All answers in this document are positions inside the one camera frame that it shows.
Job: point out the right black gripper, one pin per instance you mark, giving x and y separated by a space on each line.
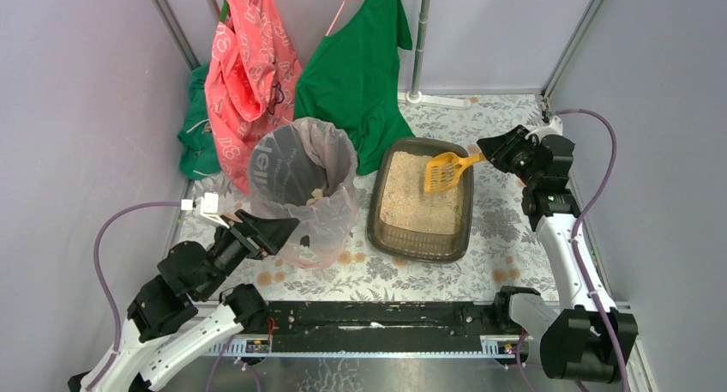
512 154

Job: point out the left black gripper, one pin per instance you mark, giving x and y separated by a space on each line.
248 238

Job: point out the beige litter clump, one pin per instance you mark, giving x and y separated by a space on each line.
316 195

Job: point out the yellow litter scoop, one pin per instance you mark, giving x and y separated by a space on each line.
443 172

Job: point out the trash bin with plastic liner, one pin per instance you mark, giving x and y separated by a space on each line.
285 166

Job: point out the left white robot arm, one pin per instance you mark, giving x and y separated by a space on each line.
148 349

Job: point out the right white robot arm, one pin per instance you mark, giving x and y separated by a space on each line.
588 339

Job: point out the grey litter box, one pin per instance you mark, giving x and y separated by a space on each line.
406 219

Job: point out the clothes rack pole with base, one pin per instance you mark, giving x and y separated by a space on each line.
414 96

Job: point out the dark green garment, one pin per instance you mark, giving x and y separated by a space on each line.
199 159

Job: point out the pink patterned garment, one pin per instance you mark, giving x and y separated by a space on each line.
250 85

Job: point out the green t-shirt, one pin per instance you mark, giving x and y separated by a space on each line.
351 80

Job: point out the pink clothes hanger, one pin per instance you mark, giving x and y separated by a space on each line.
336 17

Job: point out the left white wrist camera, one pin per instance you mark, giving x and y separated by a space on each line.
207 208

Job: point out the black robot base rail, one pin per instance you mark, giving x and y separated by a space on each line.
383 327

